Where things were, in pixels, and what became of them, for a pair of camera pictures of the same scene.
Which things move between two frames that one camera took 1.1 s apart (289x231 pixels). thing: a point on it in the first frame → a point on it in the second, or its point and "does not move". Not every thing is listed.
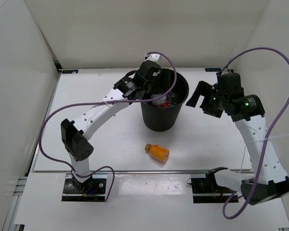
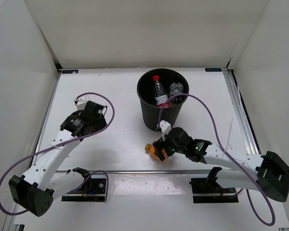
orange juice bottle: [158, 152] does not move
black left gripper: [161, 86] → [101, 122]
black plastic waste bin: [163, 115] does not move
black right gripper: [202, 88] → [159, 145]
